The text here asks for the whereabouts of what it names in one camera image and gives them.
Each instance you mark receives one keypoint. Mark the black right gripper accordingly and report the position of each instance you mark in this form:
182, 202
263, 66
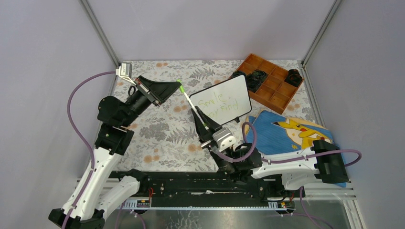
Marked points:
206, 138

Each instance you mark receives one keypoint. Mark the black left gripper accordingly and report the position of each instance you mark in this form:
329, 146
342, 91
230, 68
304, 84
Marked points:
162, 90

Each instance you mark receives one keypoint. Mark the green marker cap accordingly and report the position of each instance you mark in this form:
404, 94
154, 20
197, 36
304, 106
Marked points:
182, 90

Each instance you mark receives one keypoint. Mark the white whiteboard black frame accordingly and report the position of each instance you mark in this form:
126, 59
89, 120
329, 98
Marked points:
225, 101

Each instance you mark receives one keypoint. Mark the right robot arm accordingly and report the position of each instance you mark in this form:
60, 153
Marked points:
236, 162

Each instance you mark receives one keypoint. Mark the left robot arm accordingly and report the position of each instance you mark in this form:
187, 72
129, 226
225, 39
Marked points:
86, 208

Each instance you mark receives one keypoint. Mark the blue Pikachu cloth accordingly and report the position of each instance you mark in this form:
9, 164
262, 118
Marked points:
301, 152

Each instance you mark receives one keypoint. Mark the black rings left compartment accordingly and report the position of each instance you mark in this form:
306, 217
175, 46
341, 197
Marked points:
238, 74

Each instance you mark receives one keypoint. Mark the black rings compartment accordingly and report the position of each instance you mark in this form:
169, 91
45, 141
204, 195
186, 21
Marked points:
238, 74
257, 79
293, 76

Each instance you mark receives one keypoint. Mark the black rings middle compartment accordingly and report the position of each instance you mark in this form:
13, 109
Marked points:
257, 79

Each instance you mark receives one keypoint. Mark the orange wooden compartment tray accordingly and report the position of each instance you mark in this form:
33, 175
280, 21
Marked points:
269, 84

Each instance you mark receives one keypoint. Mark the black rings right compartment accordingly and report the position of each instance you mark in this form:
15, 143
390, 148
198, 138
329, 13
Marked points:
293, 76

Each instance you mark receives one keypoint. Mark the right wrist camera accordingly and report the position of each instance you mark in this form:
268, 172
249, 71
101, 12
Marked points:
223, 139

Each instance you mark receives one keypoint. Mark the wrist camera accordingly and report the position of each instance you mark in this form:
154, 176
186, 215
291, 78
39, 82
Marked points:
223, 139
124, 71

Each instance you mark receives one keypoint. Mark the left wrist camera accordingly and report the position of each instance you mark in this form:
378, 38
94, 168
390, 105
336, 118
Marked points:
124, 71

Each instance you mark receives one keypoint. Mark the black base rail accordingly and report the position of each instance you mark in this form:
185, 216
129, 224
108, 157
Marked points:
204, 190

